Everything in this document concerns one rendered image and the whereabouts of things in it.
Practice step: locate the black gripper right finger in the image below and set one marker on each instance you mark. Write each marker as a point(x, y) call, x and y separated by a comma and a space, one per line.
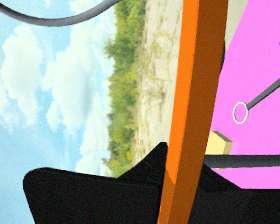
point(219, 201)

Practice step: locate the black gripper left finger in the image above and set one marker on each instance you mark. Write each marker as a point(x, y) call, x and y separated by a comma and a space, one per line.
point(81, 198)

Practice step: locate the pale yellow square block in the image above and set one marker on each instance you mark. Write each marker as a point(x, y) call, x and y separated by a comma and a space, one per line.
point(217, 143)

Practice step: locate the grey ring with dark grey handle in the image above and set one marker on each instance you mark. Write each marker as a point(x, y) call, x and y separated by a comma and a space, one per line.
point(256, 100)

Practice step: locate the orange long bar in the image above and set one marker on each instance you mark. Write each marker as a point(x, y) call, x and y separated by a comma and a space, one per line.
point(198, 71)

